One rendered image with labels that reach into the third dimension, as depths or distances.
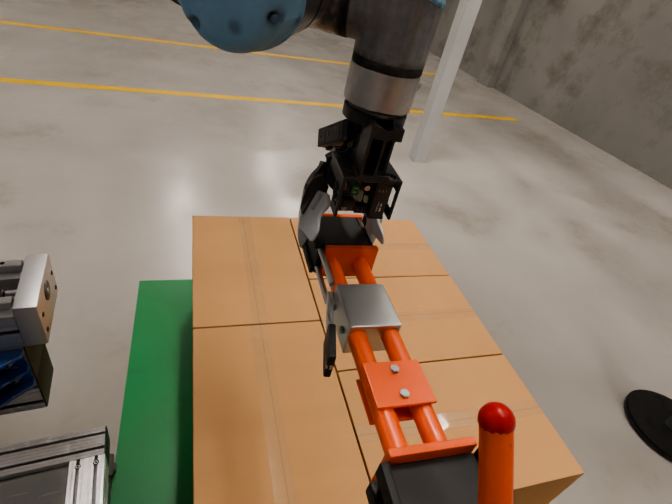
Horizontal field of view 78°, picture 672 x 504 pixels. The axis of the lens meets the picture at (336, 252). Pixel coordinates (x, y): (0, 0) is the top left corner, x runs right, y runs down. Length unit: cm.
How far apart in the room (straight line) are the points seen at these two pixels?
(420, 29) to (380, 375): 33
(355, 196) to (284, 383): 81
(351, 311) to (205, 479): 70
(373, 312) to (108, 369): 159
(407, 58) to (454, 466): 37
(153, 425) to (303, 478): 83
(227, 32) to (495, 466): 33
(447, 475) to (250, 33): 36
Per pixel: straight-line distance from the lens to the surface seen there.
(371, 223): 58
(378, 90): 45
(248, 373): 123
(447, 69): 388
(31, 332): 85
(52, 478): 153
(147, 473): 171
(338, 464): 113
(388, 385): 42
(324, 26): 46
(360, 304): 48
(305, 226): 55
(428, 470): 39
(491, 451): 31
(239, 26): 31
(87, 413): 187
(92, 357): 202
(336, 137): 52
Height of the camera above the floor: 154
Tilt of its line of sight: 36 degrees down
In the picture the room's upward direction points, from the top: 14 degrees clockwise
